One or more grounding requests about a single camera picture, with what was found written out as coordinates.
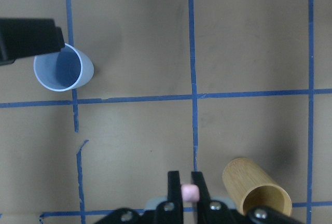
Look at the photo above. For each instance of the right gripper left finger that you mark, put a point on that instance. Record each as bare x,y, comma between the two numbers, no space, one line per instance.
171,209

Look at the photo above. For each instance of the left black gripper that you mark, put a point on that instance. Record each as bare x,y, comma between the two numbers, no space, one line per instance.
27,37

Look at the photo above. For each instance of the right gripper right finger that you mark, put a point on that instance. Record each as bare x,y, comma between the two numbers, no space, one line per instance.
209,210

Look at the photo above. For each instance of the pink chopstick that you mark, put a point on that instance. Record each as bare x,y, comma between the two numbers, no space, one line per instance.
190,193

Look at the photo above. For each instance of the light blue plastic cup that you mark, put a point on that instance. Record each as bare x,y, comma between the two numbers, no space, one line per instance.
65,70

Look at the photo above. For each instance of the bamboo chopstick holder cup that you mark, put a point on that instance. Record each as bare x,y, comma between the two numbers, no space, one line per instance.
249,186

